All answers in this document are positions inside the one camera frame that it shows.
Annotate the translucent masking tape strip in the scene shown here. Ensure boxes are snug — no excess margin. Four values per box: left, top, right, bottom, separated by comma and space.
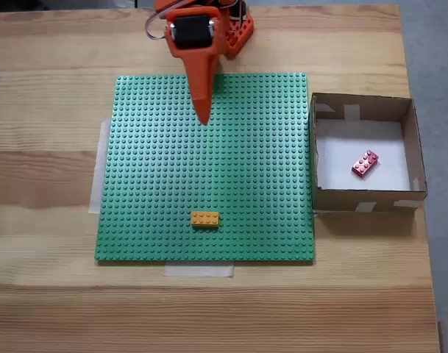
88, 118, 113, 215
163, 263, 235, 279

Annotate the red lego block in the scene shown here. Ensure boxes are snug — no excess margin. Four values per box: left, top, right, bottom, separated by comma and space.
351, 149, 381, 180

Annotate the green lego baseplate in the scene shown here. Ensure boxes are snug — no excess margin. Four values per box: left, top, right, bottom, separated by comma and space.
93, 72, 316, 266

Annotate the yellow lego block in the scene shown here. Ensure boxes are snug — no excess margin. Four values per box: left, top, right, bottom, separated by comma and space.
191, 211, 221, 229

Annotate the open cardboard box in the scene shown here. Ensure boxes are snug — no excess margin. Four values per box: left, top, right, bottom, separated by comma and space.
308, 92, 429, 214

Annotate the striped servo cable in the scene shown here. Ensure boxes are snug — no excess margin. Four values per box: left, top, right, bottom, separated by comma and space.
145, 6, 173, 42

